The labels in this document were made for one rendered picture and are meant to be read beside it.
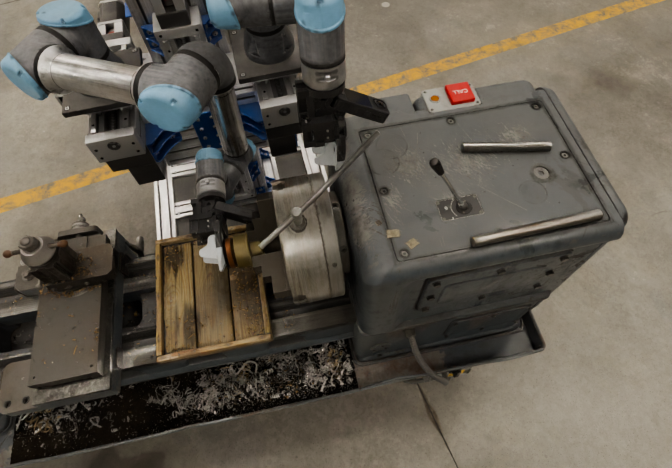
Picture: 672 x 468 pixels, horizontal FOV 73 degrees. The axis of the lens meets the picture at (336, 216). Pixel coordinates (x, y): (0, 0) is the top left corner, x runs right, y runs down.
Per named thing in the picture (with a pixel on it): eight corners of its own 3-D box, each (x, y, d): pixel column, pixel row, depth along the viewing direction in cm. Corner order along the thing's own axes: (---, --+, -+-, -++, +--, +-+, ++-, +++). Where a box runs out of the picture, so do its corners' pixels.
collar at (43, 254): (57, 234, 112) (50, 228, 109) (54, 263, 108) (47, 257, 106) (24, 240, 111) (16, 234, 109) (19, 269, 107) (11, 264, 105)
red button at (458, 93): (465, 86, 117) (467, 80, 115) (474, 103, 114) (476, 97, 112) (443, 90, 116) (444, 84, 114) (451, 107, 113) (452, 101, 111)
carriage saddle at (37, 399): (127, 236, 140) (118, 226, 135) (122, 393, 117) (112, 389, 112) (26, 254, 138) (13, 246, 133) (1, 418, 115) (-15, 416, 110)
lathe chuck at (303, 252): (308, 197, 134) (305, 153, 104) (329, 303, 126) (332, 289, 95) (278, 203, 133) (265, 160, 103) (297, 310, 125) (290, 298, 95)
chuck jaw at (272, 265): (296, 246, 111) (304, 291, 105) (298, 255, 115) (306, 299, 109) (251, 255, 110) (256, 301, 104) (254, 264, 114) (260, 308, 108)
